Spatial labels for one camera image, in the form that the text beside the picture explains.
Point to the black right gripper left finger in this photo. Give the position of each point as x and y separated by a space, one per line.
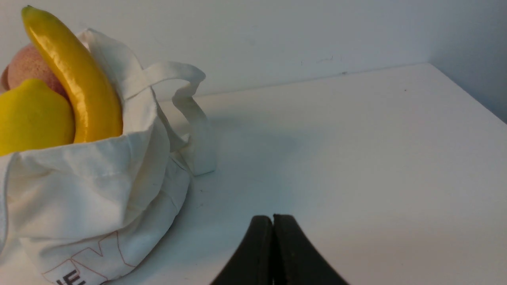
249 265

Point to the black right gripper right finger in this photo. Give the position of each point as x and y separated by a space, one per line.
295 259

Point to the yellow banana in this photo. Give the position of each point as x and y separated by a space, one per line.
97 107

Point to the white cloth tote bag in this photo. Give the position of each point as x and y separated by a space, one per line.
88 213

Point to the yellow lemon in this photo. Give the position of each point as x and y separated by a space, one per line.
33 117

